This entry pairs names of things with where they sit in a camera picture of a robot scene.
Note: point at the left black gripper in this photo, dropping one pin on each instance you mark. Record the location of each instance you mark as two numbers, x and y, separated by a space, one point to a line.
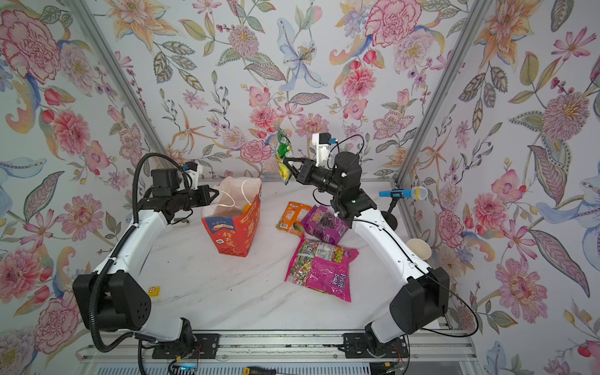
203 198

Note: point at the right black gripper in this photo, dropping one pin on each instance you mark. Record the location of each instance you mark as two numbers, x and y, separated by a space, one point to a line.
311 175

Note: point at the green snack pack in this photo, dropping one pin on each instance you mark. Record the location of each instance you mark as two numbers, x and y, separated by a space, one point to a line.
283 150

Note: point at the red white paper bag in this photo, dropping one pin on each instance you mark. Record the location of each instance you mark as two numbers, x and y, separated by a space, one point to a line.
232 220

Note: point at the large pink candy bag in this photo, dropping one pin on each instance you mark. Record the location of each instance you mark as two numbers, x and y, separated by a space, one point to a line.
322 267

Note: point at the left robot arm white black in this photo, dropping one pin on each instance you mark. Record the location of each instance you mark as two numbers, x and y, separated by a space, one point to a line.
111 299

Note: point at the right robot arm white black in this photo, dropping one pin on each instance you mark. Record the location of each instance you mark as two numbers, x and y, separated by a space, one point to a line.
423 293

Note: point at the magenta grape snack bag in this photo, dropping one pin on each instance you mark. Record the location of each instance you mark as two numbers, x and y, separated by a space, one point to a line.
324 225

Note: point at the orange snack pack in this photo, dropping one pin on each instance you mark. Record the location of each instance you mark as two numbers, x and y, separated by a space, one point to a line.
291 220

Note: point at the small yellow square tag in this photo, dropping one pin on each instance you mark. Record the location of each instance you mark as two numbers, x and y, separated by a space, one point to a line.
153 291

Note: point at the blue microphone on stand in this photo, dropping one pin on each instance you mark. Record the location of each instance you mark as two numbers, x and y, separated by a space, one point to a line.
418 193

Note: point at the green paper cup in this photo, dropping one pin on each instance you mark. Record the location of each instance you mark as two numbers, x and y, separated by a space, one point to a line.
420 248

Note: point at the yellow black screwdriver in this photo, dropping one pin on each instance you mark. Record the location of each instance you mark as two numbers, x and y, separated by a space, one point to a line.
261 371

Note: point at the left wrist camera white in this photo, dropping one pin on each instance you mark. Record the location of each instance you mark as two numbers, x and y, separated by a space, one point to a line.
193 169

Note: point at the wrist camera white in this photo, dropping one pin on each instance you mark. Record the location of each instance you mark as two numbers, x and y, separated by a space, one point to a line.
323 144
193 169

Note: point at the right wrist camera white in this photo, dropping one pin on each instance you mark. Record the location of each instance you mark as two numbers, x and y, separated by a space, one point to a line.
323 144

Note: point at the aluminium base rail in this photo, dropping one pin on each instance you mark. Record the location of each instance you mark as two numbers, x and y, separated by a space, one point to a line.
225 347

